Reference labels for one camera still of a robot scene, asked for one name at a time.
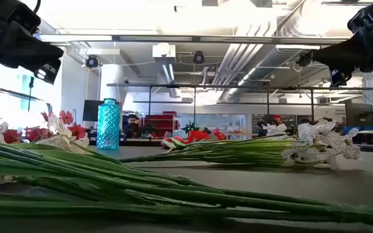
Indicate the person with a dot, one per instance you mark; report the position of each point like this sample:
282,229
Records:
131,125
276,119

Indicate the blue storage bins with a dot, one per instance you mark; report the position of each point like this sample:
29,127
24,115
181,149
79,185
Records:
368,128

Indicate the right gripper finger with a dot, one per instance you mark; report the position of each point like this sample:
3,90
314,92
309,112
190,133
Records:
342,58

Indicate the black monitor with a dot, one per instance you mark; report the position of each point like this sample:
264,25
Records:
359,114
91,110

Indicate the black ceiling camera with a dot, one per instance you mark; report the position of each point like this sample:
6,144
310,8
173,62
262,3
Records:
91,61
198,57

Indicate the red tulip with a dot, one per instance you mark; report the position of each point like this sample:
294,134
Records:
219,134
197,135

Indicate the dark table mat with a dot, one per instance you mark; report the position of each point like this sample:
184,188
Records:
270,184

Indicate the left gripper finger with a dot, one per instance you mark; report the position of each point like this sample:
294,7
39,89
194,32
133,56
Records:
31,51

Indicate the teal textured glass vase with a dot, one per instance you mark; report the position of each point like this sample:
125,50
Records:
108,129

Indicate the black ceiling-mounted device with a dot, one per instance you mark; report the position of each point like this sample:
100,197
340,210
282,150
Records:
304,59

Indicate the pale pink tulip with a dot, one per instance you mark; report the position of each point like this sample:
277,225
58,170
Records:
168,144

